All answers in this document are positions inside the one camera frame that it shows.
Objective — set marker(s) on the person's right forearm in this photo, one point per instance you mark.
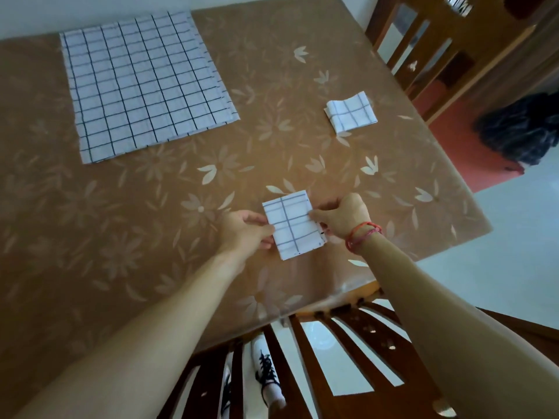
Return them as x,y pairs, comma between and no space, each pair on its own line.
458,336

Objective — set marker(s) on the person's left forearm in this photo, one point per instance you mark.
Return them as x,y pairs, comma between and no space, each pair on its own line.
131,344

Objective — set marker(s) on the small white sticker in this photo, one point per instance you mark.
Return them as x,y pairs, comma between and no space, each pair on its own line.
459,4

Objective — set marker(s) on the wooden table with floral cover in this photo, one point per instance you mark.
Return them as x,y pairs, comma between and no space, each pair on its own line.
131,213

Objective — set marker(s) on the wooden chair with sticker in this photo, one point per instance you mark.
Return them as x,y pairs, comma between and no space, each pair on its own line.
436,26

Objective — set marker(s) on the person's left hand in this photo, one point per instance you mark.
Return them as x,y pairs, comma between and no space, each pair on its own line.
240,237

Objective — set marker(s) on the single grid paper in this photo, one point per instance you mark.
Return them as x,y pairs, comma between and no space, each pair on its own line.
292,222

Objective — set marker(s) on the person's right hand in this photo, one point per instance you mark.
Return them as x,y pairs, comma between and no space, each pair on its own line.
349,215

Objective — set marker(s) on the white right sock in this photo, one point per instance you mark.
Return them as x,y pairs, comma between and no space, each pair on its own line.
276,399

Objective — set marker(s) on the light wooden cabinet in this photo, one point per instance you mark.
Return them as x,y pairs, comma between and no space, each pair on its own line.
524,61

